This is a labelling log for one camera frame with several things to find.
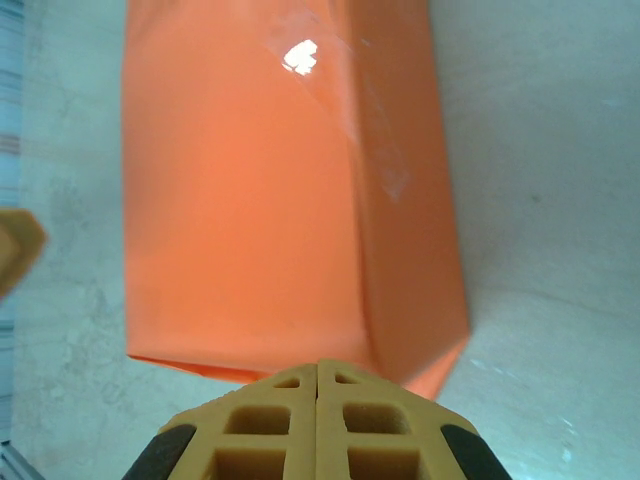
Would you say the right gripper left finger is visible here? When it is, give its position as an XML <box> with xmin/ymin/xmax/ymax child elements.
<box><xmin>122</xmin><ymin>359</ymin><xmax>319</xmax><ymax>480</ymax></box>

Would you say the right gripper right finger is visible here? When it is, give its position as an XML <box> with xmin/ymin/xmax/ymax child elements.
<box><xmin>317</xmin><ymin>358</ymin><xmax>509</xmax><ymax>480</ymax></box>

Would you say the orange wrapping paper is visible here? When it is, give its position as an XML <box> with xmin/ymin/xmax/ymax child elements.
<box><xmin>121</xmin><ymin>0</ymin><xmax>472</xmax><ymax>401</ymax></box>

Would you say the aluminium table edge frame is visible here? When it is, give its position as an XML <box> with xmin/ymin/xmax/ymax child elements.
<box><xmin>0</xmin><ymin>438</ymin><xmax>39</xmax><ymax>480</ymax></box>

